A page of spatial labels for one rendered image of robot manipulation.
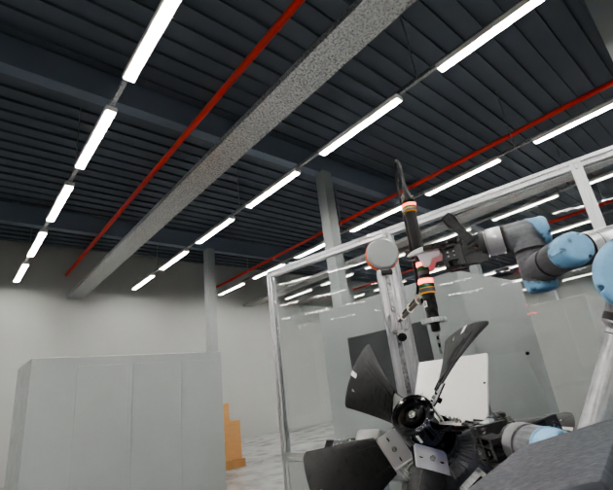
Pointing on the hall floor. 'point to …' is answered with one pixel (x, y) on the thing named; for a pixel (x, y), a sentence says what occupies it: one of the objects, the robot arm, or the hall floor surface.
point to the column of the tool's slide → (395, 334)
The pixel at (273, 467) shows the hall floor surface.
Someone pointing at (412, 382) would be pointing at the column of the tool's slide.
